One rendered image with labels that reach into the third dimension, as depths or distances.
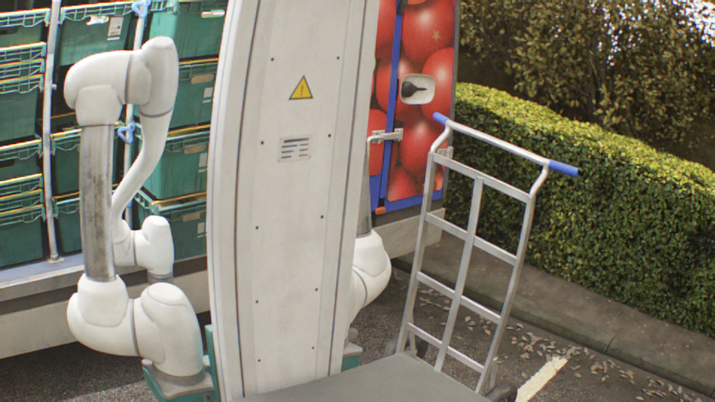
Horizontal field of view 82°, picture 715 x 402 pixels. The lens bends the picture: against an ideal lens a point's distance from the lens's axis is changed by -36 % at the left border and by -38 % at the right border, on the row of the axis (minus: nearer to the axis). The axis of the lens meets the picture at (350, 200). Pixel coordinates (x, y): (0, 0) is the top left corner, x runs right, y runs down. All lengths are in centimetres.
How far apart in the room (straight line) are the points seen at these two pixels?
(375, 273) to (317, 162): 55
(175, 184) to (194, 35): 59
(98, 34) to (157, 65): 103
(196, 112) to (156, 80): 97
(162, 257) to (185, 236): 73
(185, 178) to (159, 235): 71
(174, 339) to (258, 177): 45
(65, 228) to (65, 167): 27
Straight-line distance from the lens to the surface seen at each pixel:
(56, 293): 230
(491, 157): 420
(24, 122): 220
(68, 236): 238
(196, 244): 238
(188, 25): 212
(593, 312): 367
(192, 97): 218
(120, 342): 137
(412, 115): 321
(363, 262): 168
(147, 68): 126
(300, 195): 123
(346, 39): 121
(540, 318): 349
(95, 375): 270
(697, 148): 578
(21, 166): 223
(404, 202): 333
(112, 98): 127
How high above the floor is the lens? 163
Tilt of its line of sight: 18 degrees down
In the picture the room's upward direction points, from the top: 6 degrees clockwise
